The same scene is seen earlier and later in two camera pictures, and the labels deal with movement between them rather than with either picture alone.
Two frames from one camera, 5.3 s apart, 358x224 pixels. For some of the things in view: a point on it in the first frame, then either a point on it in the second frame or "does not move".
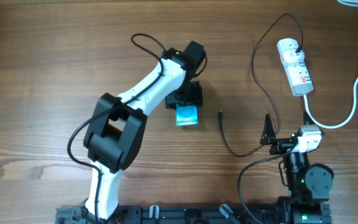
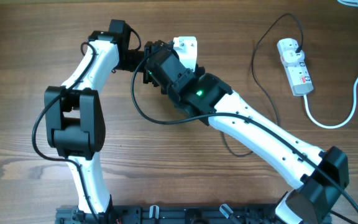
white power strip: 297,74 does not move
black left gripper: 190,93 to 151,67
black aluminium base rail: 294,213 does not move
